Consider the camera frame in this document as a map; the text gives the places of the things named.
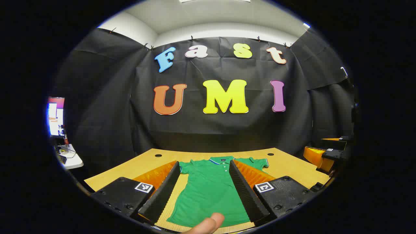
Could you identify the green polo T-shirt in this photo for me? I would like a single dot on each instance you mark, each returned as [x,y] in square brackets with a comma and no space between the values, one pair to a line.
[208,191]

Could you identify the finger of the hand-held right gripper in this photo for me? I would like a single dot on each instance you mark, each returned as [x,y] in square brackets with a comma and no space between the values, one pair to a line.
[338,143]
[317,159]

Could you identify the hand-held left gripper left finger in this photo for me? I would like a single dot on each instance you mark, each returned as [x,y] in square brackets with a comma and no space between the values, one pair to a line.
[162,195]

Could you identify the white side table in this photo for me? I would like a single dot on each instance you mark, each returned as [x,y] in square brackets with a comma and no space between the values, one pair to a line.
[73,162]

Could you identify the computer monitor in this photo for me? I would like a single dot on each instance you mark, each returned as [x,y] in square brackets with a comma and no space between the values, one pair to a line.
[56,117]

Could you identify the black backdrop cloth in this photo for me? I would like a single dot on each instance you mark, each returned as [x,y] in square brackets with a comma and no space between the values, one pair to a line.
[195,130]

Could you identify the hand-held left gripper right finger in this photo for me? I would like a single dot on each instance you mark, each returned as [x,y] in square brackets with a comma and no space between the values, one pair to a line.
[247,195]

